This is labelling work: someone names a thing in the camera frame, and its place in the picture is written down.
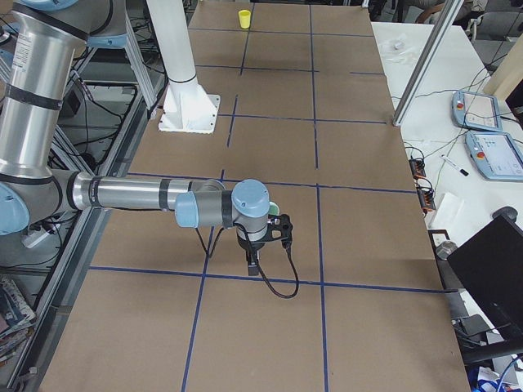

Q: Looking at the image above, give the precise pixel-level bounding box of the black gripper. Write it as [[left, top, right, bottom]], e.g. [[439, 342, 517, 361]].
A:
[[238, 236, 264, 276]]

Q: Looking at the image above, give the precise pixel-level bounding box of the yellow plastic cup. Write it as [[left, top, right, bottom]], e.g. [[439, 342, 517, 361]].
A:
[[238, 9, 251, 29]]

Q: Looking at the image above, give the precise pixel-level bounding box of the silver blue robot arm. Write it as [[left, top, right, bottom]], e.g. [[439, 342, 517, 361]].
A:
[[1, 1, 270, 276]]

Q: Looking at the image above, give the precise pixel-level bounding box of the green plastic cup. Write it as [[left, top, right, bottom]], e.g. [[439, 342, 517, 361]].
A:
[[268, 201, 280, 216]]

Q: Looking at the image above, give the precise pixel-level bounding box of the orange black electronics board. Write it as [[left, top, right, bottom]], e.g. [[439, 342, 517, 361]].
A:
[[409, 158, 436, 215]]

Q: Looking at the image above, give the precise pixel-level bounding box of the black white marker pen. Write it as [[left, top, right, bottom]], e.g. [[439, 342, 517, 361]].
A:
[[440, 154, 469, 176]]

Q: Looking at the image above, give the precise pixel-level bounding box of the black monitor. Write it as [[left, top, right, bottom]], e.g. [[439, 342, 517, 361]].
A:
[[448, 216, 522, 340]]

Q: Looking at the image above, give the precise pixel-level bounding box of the far teach pendant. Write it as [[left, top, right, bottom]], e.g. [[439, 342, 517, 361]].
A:
[[452, 90, 503, 131]]

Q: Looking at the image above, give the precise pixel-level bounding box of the teach pendant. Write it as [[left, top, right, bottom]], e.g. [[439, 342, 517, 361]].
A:
[[466, 131, 522, 182], [452, 90, 503, 131]]

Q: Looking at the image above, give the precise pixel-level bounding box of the near teach pendant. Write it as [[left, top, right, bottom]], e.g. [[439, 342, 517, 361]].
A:
[[466, 131, 522, 182]]

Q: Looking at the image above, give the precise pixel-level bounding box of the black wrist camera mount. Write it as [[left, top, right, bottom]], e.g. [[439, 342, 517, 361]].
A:
[[267, 214, 293, 249]]

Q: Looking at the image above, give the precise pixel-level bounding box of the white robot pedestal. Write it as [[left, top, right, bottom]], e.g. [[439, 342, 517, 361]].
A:
[[147, 0, 221, 134]]

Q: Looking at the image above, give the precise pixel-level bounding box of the aluminium frame post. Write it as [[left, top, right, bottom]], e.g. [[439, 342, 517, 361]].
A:
[[392, 0, 463, 127]]

